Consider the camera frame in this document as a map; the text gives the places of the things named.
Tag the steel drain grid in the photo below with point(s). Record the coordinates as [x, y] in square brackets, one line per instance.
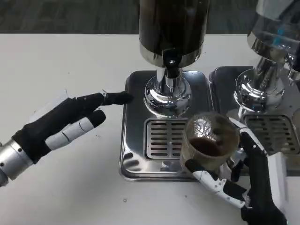
[164, 140]
[272, 131]

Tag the black dispenser tap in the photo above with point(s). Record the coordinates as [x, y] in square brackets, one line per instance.
[294, 70]
[171, 64]

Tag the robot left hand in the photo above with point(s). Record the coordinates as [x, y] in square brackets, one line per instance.
[54, 122]

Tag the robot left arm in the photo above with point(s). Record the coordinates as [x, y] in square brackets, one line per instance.
[14, 157]

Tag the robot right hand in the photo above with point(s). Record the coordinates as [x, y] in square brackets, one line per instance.
[260, 168]

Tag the clear ribbed glass cup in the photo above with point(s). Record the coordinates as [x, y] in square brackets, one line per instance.
[208, 143]

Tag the clear drink dispenser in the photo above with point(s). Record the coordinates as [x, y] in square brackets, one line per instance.
[267, 47]

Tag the steel drip tray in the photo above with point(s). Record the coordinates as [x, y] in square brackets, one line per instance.
[133, 145]
[222, 93]

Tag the dark drink dispenser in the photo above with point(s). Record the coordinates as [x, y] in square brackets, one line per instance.
[172, 28]

